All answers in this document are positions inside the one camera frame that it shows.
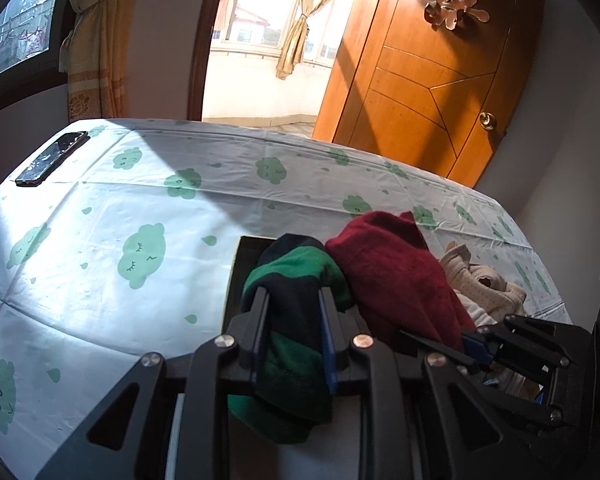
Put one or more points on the black smartphone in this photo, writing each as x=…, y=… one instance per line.
x=52, y=157

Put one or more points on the orange wooden door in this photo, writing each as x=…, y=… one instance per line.
x=405, y=110

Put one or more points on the pink underwear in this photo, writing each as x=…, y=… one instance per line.
x=490, y=280

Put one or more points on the balcony window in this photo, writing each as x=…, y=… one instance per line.
x=250, y=25

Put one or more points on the paper cutout door decoration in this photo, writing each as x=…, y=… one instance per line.
x=455, y=2

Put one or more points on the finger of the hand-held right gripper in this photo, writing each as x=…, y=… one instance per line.
x=530, y=332
x=445, y=347

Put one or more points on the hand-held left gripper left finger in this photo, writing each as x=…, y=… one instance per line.
x=260, y=330

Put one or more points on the sliding window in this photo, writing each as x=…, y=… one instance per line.
x=15, y=25

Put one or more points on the pale balcony curtain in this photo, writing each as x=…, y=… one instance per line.
x=300, y=25

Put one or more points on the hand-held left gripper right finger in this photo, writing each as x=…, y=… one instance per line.
x=328, y=345

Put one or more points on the yellow checked curtain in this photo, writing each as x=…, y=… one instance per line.
x=97, y=50

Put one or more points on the brass door knob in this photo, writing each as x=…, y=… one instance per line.
x=488, y=121

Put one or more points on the white cloud print tablecloth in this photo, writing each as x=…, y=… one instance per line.
x=105, y=200

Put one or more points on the cream dotted underwear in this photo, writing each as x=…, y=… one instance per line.
x=485, y=302

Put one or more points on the green sock roll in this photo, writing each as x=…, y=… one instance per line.
x=285, y=345

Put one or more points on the cardboard box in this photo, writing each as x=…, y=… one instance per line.
x=245, y=247

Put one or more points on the maroon underwear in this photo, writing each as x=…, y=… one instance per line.
x=395, y=280

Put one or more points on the brown wooden door frame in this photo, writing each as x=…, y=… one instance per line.
x=200, y=60

